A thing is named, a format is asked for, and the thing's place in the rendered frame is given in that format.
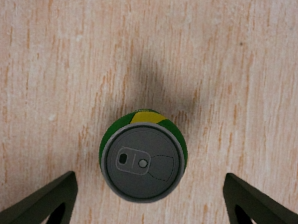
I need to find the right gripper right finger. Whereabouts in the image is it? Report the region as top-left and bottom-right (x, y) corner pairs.
(222, 172), (298, 224)

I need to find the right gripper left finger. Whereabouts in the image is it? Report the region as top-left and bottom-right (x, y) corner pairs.
(0, 171), (79, 224)

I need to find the green and yellow drink can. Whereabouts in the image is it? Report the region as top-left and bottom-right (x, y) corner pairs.
(99, 108), (188, 204)

